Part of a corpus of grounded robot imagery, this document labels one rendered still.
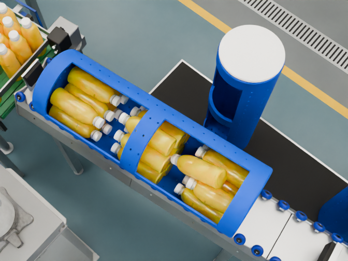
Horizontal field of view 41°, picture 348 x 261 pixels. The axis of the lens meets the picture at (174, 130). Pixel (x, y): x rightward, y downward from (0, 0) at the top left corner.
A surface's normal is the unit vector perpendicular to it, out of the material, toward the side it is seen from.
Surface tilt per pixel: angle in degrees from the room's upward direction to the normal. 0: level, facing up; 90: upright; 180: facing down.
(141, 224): 0
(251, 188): 0
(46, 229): 4
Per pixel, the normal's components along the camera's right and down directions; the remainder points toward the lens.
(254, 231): 0.02, -0.38
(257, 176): 0.19, -0.61
